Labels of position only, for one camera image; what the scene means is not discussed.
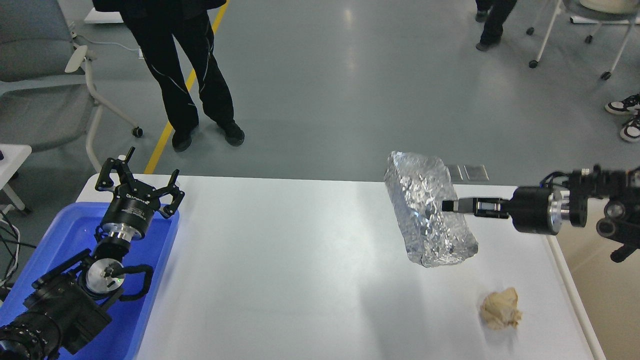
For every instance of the beige plastic bin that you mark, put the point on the beige plastic bin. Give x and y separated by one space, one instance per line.
609 291

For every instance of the silver foil bag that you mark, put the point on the silver foil bag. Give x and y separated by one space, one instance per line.
417 185

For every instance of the person in dark trousers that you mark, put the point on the person in dark trousers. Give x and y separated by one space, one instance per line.
493 13

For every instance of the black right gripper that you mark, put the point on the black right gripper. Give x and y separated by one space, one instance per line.
533 210

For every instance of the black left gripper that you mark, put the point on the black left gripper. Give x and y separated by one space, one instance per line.
132 207

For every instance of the white side table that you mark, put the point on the white side table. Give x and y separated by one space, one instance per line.
13 157

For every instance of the metal floor plate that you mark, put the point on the metal floor plate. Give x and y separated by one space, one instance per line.
476 173
455 173

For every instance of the grey office chair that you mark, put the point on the grey office chair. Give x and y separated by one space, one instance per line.
56 101

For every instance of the white floor board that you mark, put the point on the white floor board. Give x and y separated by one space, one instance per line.
96 17

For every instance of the right metal floor plate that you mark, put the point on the right metal floor plate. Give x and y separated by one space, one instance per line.
476 173

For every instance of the crumpled beige paper ball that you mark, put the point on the crumpled beige paper ball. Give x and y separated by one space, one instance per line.
499 310

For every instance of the black white sneakers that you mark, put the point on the black white sneakers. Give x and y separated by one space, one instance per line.
629 106

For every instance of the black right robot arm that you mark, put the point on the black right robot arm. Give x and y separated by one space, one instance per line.
621 213

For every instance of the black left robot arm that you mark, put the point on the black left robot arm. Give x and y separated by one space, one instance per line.
88 289

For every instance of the left metal floor plate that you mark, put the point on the left metal floor plate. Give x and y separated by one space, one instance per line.
455 173

